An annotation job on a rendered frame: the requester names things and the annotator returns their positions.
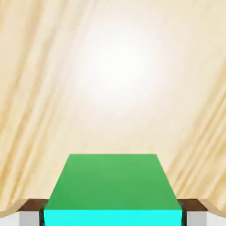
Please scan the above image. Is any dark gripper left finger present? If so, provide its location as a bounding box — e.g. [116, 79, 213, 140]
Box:
[0, 198, 49, 226]

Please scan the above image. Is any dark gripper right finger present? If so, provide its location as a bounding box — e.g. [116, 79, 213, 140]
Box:
[177, 198, 226, 226]

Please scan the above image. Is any small green cube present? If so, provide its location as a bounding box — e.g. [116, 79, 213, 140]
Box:
[43, 153, 184, 226]

